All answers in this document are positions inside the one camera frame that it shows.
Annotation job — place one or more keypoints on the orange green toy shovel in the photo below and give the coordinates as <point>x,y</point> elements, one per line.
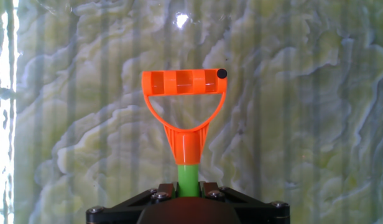
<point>186,146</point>

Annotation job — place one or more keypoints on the green marble pattern mat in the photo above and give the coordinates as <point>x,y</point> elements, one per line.
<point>85,109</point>

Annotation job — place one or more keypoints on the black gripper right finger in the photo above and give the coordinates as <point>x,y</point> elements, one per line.
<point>250,211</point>

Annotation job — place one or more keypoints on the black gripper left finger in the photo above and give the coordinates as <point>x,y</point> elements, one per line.
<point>129,211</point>

